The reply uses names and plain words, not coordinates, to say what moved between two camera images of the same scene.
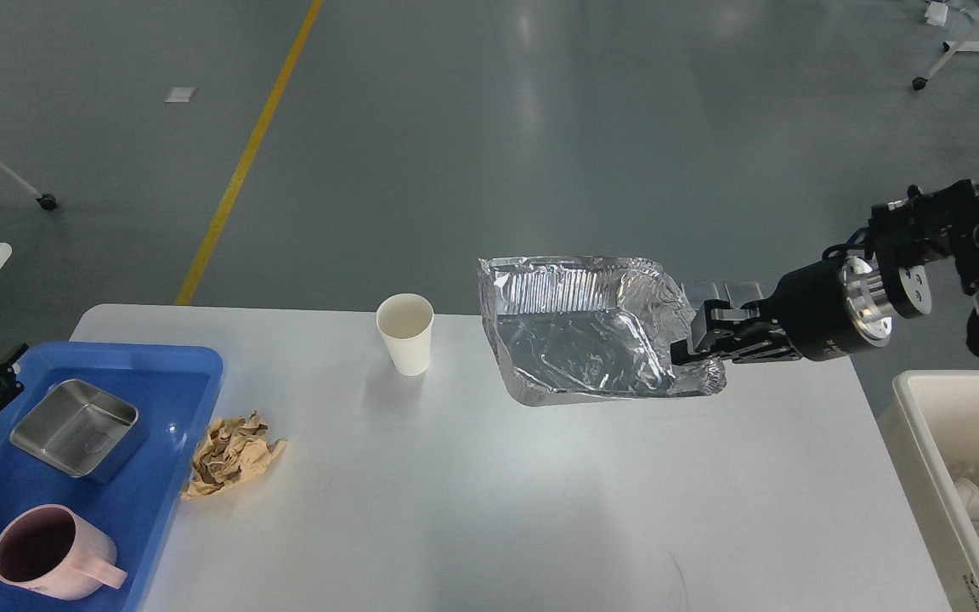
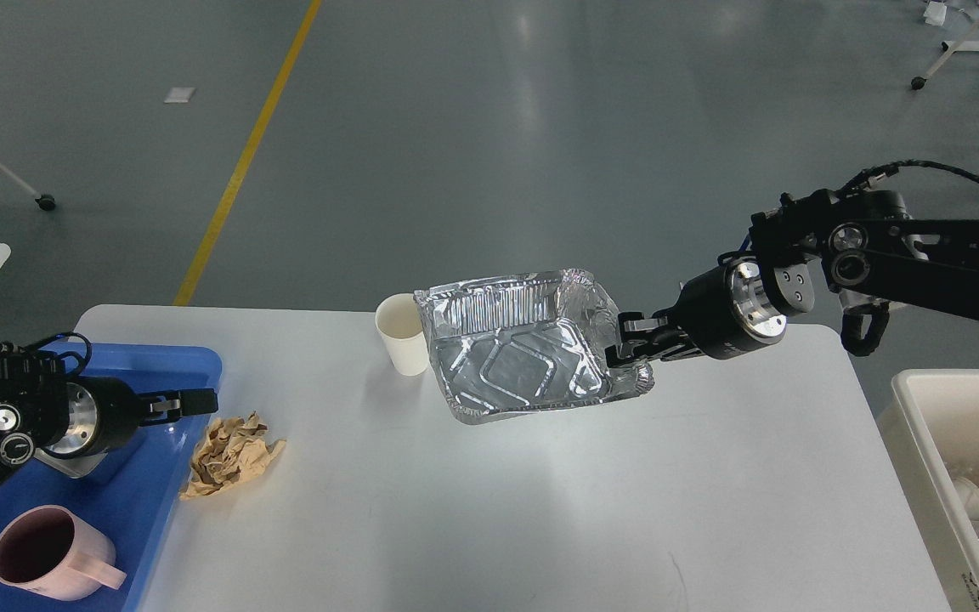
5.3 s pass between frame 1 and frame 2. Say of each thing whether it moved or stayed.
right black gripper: moved
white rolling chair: stayed
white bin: stayed
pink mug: stayed
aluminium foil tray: moved
